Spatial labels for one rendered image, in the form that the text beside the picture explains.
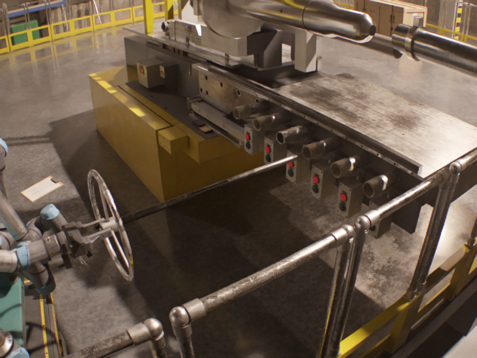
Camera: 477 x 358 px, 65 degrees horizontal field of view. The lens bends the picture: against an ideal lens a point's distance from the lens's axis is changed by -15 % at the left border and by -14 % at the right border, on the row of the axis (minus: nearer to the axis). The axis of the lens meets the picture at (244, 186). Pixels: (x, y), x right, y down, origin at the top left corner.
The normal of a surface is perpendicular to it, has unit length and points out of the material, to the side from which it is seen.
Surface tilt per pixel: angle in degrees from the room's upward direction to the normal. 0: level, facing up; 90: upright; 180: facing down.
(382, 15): 90
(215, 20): 90
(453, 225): 0
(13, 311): 0
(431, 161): 0
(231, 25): 90
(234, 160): 90
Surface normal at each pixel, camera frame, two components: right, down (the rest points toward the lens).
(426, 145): -0.01, -0.84
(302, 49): -0.82, 0.31
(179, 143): 0.57, 0.43
